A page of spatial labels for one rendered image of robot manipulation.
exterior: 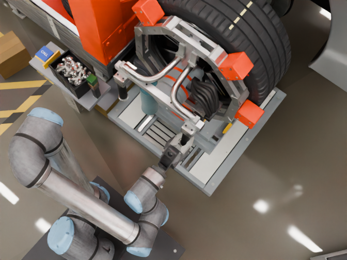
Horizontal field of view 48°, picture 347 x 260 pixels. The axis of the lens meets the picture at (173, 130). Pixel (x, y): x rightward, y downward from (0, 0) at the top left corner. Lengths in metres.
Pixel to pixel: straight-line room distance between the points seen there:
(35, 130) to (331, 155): 1.90
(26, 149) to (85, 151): 1.16
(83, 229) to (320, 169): 1.51
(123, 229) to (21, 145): 0.48
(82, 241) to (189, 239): 0.77
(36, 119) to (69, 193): 0.27
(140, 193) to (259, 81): 0.63
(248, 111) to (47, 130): 0.79
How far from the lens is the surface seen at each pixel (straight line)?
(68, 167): 1.56
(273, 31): 1.56
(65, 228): 1.80
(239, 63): 1.40
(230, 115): 1.70
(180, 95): 1.60
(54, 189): 1.39
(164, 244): 2.06
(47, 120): 1.40
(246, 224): 2.43
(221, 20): 1.46
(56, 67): 2.13
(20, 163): 1.35
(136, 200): 1.52
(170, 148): 1.50
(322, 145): 2.69
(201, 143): 2.33
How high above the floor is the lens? 2.36
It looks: 71 degrees down
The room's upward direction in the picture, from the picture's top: 9 degrees clockwise
